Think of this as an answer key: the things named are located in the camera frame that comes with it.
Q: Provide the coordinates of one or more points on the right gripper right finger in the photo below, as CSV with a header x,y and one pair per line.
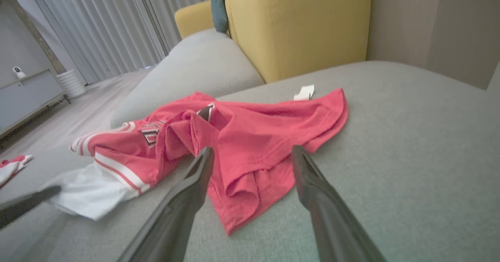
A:
x,y
332,223

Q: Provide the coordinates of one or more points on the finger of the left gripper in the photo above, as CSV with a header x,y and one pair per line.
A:
x,y
27,201

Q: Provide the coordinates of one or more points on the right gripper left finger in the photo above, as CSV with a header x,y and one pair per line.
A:
x,y
179,215

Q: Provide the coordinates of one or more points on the red white jersey shirt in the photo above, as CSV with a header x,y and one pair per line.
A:
x,y
265,137

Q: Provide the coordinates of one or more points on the grey sofa ottoman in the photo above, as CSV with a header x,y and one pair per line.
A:
x,y
410,156

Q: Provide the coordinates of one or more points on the grey low cabinet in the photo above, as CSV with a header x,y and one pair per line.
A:
x,y
27,98

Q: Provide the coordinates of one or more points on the white ribbed planter pot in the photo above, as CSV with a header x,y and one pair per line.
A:
x,y
72,83

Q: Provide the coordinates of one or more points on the grey sofa seat cushion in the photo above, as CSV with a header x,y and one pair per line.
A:
x,y
195,70

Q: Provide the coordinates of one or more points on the brown tree trunk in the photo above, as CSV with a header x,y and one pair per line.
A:
x,y
39,39

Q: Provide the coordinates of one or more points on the grey pleated curtain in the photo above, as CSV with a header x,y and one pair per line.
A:
x,y
109,24

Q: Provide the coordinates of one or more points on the large yellow sofa backrest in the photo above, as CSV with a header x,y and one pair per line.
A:
x,y
300,27

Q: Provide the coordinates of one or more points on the small yellow sofa backrest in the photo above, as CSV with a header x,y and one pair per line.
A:
x,y
195,18

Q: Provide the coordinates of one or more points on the teal throw pillow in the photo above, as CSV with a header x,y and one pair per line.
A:
x,y
219,8

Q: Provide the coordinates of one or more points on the beige low partition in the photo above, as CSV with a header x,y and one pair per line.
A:
x,y
465,31

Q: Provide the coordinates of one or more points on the white security camera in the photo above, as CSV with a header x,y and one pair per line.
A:
x,y
18,72

